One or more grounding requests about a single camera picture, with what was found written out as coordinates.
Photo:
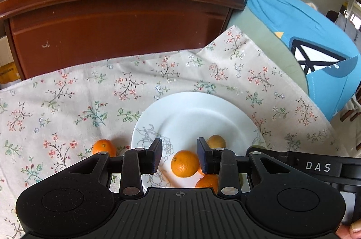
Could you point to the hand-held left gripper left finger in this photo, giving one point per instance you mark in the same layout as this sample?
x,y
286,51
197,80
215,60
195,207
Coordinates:
x,y
155,155

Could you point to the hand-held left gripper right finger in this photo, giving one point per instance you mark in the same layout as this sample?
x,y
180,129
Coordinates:
x,y
204,155

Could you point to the small yellowish kiwi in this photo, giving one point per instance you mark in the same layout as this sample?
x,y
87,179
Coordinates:
x,y
217,141

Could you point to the large orange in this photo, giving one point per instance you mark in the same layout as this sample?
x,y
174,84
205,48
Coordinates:
x,y
207,184
184,162

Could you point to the white plate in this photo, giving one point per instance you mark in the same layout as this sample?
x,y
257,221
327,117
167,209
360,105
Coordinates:
x,y
197,114

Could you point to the person's right hand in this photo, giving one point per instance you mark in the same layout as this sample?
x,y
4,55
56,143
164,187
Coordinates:
x,y
352,232

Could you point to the floral tablecloth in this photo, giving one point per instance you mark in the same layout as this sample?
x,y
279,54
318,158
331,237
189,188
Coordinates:
x,y
70,114

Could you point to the pale green sheet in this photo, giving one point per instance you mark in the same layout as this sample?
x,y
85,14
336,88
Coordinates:
x,y
270,58

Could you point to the brown wooden cabinet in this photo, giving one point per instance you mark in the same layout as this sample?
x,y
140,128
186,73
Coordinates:
x,y
112,30

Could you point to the blue cloth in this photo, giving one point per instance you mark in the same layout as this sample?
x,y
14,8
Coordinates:
x,y
282,16

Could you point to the open cardboard box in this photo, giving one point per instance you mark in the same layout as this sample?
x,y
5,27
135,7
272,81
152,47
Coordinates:
x,y
7,69

